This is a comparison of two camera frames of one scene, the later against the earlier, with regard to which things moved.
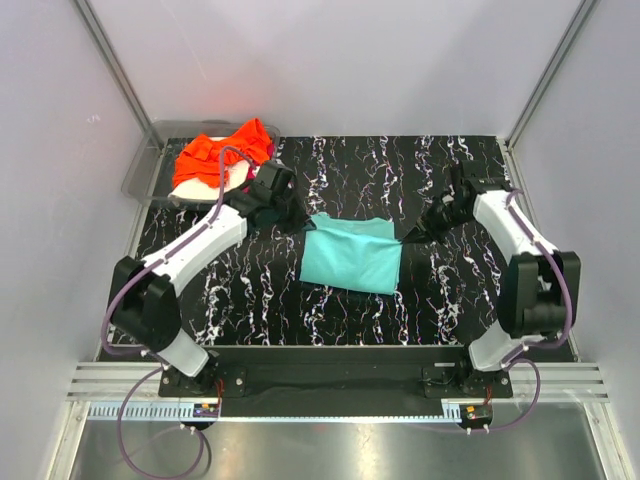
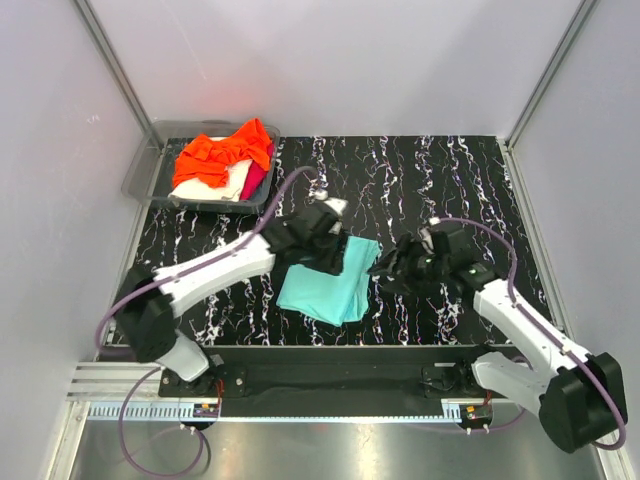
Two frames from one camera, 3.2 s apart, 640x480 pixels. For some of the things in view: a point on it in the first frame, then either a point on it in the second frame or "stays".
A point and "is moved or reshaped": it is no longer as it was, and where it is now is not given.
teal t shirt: [357, 253] is moved or reshaped
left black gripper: [301, 219] -> [333, 264]
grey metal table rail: [339, 381] stays
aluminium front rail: [114, 381] stays
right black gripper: [425, 231] -> [408, 248]
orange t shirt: [199, 158] stays
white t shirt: [201, 190] stays
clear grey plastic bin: [151, 170] stays
